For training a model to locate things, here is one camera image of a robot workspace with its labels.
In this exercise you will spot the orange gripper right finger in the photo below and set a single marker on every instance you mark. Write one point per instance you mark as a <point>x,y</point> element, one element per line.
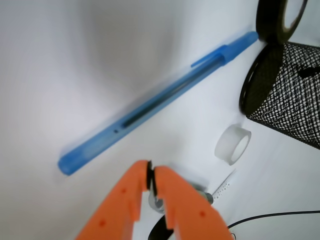
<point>188,214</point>

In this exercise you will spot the black electrical tape roll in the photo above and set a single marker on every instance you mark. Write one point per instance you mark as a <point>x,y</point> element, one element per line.
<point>276,20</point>

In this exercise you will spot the clear tape roll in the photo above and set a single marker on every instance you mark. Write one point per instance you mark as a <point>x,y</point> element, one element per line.
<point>232,144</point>

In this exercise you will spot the blue plastic pen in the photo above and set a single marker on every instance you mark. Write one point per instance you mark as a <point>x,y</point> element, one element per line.
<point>78,157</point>

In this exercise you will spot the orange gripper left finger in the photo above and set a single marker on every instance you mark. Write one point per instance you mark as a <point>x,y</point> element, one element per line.
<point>115,217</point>

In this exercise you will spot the black mesh pen holder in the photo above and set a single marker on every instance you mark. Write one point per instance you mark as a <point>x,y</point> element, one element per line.
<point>282,91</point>

